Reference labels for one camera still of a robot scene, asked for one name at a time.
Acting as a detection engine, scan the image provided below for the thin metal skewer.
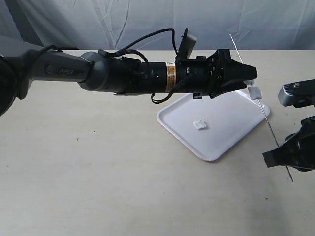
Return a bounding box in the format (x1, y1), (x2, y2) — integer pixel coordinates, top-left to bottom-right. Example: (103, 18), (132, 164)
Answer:
(229, 34), (294, 183)

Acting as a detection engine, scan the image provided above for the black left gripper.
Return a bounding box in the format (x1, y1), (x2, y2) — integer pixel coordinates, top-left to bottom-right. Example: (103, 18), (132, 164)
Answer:
(174, 49), (257, 98)

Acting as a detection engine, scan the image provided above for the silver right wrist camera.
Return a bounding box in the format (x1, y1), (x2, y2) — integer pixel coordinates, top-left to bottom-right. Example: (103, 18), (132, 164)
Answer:
(278, 79), (315, 108)

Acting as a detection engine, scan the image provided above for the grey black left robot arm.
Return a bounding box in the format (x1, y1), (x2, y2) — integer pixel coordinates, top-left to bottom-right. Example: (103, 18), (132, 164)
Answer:
(0, 45), (257, 114)

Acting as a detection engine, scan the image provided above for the white marshmallow piece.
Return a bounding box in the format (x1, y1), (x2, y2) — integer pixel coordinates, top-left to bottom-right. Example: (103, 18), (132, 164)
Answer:
(193, 119), (207, 130)
(248, 86), (262, 101)
(246, 79), (255, 86)

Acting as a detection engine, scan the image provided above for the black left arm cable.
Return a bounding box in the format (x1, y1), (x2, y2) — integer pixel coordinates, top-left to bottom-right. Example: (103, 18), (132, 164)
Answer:
(112, 28), (195, 103)

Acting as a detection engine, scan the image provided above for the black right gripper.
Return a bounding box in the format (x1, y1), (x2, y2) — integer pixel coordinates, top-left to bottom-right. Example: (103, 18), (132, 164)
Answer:
(262, 117), (315, 172)

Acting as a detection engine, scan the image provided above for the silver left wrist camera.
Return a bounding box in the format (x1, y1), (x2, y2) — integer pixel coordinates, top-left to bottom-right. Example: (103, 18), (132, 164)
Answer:
(177, 28), (197, 59)

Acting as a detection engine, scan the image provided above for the white plastic tray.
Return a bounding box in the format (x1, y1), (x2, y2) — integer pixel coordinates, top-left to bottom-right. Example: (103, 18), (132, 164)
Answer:
(157, 90), (271, 162)

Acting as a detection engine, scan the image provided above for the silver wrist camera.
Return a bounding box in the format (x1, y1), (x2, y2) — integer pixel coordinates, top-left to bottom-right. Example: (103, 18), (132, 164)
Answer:
(278, 79), (315, 108)
(177, 28), (197, 59)

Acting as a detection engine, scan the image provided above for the grey fabric backdrop curtain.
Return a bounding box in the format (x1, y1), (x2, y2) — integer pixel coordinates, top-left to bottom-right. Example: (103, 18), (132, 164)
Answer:
(0, 0), (315, 50)

